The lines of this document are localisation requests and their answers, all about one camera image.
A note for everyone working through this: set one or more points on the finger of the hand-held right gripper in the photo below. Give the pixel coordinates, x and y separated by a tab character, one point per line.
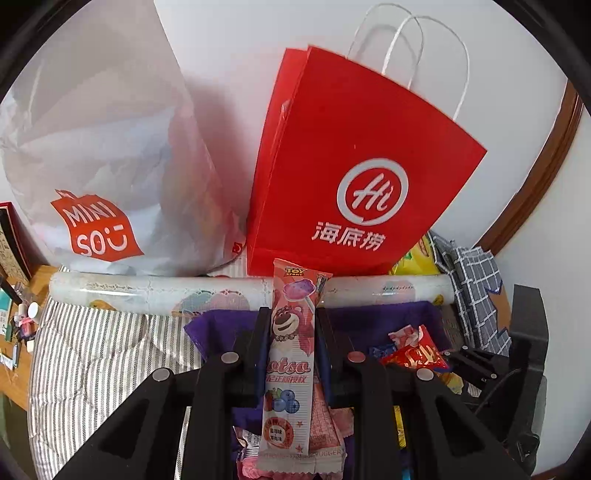
471	371
485	355

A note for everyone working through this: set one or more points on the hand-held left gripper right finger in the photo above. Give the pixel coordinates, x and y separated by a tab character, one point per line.
323	337

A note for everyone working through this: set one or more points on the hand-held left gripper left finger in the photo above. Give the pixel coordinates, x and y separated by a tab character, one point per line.
264	332

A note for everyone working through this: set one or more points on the long pink candy packet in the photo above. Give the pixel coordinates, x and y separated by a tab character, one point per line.
286	369

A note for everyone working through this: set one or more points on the red snack packet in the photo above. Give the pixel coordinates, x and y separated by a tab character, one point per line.
415	354

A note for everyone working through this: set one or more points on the grey checked cloth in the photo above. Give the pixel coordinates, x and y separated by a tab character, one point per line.
475	286

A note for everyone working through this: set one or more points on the purple cloth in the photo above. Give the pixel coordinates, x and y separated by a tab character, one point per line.
392	318

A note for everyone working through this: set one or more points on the yellow green packet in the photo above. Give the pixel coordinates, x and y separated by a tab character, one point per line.
415	258

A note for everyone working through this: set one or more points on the cartoon print paper roll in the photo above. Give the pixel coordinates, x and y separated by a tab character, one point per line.
138	290

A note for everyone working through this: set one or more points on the red paper bag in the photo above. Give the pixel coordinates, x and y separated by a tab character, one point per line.
346	138

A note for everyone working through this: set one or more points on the small white bottle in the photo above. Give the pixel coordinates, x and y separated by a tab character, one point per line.
34	311

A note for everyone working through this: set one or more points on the red cosmetic item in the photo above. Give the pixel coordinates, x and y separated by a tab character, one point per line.
25	325

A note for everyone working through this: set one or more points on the white plastic bag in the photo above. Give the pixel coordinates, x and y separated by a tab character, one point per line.
115	138

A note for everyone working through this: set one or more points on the wooden nightstand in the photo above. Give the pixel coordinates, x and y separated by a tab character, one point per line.
18	369

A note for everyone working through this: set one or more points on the green and white tube box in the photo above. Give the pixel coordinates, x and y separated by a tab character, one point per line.
5	311

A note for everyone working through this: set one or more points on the patterned gift box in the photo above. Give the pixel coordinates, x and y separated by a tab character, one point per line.
11	244

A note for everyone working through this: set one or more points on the wooden door frame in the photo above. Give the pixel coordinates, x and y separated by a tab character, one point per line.
535	175

